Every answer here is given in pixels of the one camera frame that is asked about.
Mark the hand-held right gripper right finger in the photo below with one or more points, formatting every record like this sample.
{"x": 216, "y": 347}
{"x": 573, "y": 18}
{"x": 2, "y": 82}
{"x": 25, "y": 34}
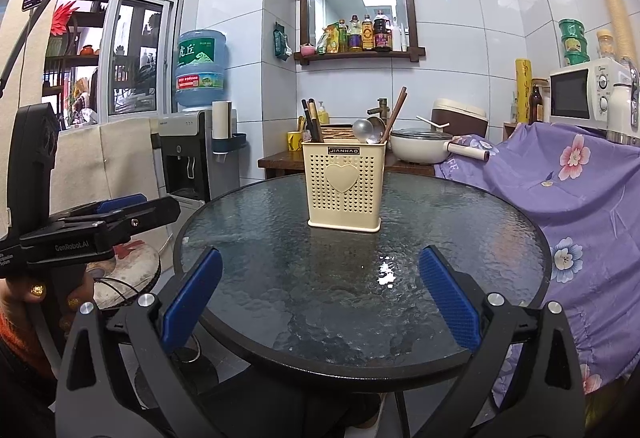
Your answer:
{"x": 452, "y": 298}

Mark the person's left hand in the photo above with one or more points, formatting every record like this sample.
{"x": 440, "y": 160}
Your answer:
{"x": 15, "y": 298}

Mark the white squeeze bottle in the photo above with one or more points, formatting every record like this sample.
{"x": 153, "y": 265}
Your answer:
{"x": 400, "y": 36}

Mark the pink small bowl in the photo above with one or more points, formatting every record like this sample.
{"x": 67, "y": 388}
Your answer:
{"x": 308, "y": 49}

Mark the yellow wrap roll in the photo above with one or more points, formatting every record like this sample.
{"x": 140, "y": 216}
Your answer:
{"x": 524, "y": 90}

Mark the water dispenser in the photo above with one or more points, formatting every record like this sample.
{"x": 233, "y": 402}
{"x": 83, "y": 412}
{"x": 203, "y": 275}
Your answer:
{"x": 185, "y": 152}

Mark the tall paper cup stack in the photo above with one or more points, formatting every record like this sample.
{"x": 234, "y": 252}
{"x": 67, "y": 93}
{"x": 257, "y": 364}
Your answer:
{"x": 612, "y": 0}

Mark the purple floral cloth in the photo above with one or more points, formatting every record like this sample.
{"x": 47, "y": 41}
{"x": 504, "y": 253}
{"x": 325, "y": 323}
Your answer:
{"x": 575, "y": 198}

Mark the blue water jug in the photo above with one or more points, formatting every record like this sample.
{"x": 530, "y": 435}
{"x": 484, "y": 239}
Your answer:
{"x": 201, "y": 67}

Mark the green hanging packet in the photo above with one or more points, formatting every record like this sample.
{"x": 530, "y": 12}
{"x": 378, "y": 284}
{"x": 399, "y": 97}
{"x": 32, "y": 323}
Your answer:
{"x": 281, "y": 42}

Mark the purple label bottle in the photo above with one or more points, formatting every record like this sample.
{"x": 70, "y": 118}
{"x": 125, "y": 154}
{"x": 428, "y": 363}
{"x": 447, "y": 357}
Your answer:
{"x": 355, "y": 37}

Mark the white brown rice cooker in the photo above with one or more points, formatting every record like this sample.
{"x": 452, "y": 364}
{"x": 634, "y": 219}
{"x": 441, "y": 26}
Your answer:
{"x": 460, "y": 112}

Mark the brown glass bottle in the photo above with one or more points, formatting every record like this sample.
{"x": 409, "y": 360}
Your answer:
{"x": 536, "y": 102}

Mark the bronze faucet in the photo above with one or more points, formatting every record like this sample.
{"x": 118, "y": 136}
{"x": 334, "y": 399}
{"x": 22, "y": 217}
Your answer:
{"x": 380, "y": 110}

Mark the round printed stool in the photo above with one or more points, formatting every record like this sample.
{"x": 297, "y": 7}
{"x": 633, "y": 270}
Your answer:
{"x": 132, "y": 268}

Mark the cream plastic utensil holder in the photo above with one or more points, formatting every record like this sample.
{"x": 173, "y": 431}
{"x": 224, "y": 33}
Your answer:
{"x": 342, "y": 198}

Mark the wooden side table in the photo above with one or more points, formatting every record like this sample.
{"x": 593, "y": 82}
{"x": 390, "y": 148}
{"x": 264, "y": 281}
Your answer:
{"x": 280, "y": 162}

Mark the yellow soap bottle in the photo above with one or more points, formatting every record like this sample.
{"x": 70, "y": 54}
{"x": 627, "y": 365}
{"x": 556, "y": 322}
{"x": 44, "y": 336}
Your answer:
{"x": 323, "y": 115}

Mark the cream pot with lid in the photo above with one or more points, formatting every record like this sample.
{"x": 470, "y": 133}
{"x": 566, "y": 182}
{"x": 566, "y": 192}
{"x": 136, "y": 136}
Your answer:
{"x": 417, "y": 147}

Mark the teal cup holder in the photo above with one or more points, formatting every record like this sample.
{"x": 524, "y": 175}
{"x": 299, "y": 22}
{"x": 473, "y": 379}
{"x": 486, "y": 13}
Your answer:
{"x": 232, "y": 143}

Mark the wooden crate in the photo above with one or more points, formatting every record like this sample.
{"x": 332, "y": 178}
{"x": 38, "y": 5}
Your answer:
{"x": 510, "y": 130}

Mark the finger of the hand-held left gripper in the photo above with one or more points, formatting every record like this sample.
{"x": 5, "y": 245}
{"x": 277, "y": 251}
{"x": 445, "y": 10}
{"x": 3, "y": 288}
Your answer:
{"x": 120, "y": 205}
{"x": 150, "y": 218}

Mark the red artificial flower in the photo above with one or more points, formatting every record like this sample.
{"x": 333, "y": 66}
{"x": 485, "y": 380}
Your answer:
{"x": 64, "y": 17}

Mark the yellow cup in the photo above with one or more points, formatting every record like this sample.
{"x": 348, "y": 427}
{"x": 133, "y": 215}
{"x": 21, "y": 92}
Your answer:
{"x": 294, "y": 141}

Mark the yellow lidded jar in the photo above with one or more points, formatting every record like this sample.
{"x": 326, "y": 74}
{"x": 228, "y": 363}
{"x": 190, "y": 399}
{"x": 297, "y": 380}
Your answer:
{"x": 605, "y": 45}

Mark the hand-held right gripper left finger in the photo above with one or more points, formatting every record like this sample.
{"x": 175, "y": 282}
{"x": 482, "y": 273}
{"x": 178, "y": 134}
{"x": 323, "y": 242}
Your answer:
{"x": 192, "y": 298}

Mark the green capped oil bottle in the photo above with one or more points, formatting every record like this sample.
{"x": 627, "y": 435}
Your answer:
{"x": 343, "y": 37}

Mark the yellow green packet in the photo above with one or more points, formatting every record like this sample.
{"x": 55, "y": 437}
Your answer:
{"x": 327, "y": 39}

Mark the white microwave oven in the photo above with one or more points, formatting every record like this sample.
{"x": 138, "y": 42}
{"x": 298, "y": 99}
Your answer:
{"x": 570, "y": 92}

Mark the wooden framed mirror shelf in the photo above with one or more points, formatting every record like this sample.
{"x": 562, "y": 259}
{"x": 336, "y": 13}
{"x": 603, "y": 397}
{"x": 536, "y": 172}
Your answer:
{"x": 340, "y": 5}

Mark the white kettle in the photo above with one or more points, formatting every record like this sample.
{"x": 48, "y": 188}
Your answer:
{"x": 622, "y": 112}

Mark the cream paper cup stack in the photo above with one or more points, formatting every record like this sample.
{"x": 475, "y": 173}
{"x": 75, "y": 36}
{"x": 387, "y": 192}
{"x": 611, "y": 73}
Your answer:
{"x": 222, "y": 117}

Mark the beige cloth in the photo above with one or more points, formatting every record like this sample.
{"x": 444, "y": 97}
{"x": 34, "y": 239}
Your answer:
{"x": 100, "y": 178}

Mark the orange label bottle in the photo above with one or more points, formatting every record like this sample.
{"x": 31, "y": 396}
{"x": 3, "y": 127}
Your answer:
{"x": 367, "y": 35}

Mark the dark soy sauce bottle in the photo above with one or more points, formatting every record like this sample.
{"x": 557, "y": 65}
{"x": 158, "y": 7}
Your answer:
{"x": 382, "y": 32}

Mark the sliding window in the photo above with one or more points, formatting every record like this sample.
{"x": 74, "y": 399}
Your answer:
{"x": 135, "y": 57}

